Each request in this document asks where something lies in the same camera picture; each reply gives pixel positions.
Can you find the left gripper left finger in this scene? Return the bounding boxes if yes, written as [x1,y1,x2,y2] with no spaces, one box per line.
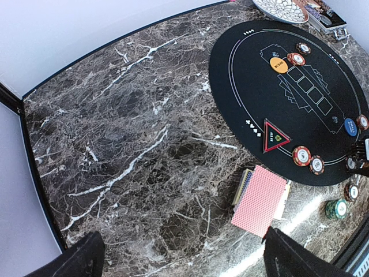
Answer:
[28,231,106,276]

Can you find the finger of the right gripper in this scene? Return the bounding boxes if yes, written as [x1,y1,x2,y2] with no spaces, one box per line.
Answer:
[348,138,368,175]

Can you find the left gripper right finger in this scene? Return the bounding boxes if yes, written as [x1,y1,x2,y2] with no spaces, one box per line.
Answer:
[262,227,356,276]

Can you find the red chip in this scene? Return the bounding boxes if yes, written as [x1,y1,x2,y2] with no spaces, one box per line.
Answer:
[287,53,306,66]
[292,145,311,167]
[356,114,369,130]

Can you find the orange black poker chip stack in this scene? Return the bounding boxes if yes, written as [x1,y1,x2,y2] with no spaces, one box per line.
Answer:
[344,184,359,202]

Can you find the red-backed playing card deck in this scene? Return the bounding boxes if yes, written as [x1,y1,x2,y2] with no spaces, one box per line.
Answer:
[231,166,287,238]

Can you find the green poker chip stack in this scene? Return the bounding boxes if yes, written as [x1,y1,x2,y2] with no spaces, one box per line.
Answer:
[325,199,348,219]

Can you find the red triangular all-in marker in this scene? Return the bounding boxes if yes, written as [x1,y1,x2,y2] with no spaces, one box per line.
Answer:
[262,118,292,154]

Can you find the orange big blind button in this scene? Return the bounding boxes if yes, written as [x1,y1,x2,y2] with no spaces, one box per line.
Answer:
[269,57,289,74]

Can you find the blue small blind button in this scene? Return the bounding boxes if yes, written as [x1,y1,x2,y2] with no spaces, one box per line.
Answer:
[344,118,357,137]

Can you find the round black poker mat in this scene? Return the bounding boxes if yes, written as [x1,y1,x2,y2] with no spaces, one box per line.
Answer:
[209,20,368,186]

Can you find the aluminium poker chip case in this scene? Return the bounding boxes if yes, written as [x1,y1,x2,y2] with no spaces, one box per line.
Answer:
[295,0,349,41]

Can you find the patterned ceramic plate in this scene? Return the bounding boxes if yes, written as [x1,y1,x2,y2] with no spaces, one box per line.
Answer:
[253,0,309,24]

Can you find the white slotted cable duct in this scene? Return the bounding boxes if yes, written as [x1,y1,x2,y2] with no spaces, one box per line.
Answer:
[346,256,368,276]

